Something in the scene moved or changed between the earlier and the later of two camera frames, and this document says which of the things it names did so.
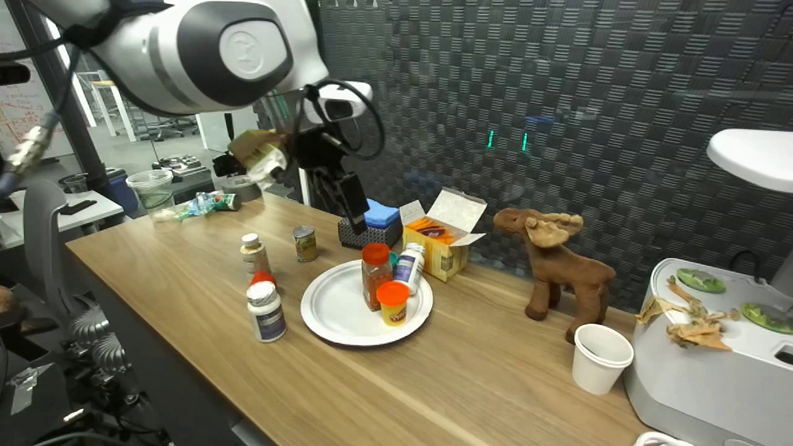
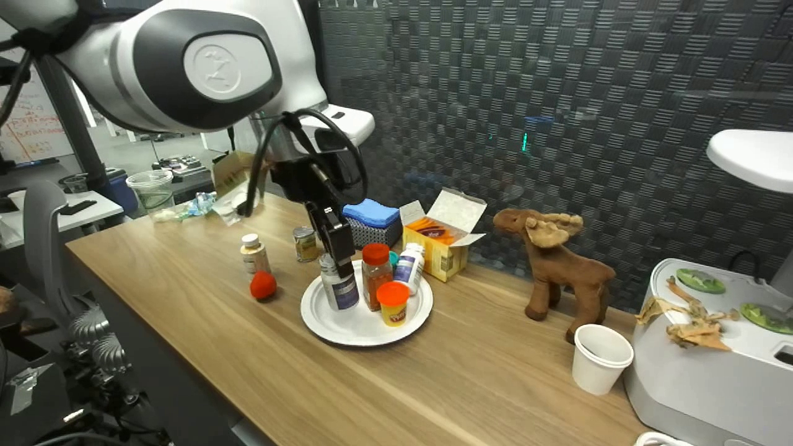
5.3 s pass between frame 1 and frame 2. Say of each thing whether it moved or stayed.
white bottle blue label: stayed
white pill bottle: moved
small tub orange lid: stayed
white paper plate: stayed
